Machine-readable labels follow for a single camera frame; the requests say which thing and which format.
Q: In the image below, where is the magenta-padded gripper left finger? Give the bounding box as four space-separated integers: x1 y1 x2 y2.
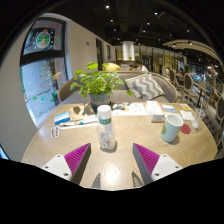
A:
41 142 92 186

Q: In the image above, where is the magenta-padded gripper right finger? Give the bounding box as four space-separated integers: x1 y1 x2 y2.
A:
131 142 184 185

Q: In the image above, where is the clear plastic water bottle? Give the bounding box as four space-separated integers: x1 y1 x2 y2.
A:
96 104 118 150

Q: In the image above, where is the pill blister pack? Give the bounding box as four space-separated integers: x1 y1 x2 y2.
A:
50 126 62 139

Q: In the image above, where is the pale green ceramic mug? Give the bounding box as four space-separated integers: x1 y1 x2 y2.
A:
160 113 185 144

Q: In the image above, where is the small blue and white box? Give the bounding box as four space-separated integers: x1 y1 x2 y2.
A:
53 111 71 126

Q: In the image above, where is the white cardboard box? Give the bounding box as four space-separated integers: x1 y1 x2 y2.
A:
145 100 166 123

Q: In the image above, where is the flat round red coaster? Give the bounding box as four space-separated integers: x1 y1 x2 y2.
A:
180 123 192 135

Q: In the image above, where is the white printed menu sheet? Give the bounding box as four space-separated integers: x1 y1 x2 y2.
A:
112 101 148 117

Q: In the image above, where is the small blue white tissue pack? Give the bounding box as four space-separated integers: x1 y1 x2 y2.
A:
161 103 177 113

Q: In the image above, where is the white paper napkin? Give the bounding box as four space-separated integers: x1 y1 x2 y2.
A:
179 110 195 122

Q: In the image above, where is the yellow framed table card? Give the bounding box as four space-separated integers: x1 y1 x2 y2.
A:
179 103 193 112

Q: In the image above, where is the dark tufted armchair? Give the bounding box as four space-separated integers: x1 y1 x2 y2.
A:
201 113 224 149

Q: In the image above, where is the grey zigzag striped cushion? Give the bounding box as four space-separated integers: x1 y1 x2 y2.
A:
125 73 166 102

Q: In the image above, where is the grey curved sofa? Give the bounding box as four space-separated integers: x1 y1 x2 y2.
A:
57 70 179 104

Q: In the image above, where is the green potted plant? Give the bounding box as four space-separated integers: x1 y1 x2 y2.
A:
69 61 134 108

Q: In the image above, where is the group of dining chairs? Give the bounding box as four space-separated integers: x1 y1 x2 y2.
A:
166 68 224 148

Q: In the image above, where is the decorated glass window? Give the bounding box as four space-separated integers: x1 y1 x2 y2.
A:
19 17 69 128

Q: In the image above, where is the person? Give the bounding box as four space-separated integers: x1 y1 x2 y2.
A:
134 60 149 72
103 62 123 72

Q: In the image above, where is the white round column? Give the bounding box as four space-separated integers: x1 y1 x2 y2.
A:
121 40 136 62

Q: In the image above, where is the group of ceiling lights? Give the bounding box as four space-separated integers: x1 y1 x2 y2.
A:
103 2 201 48

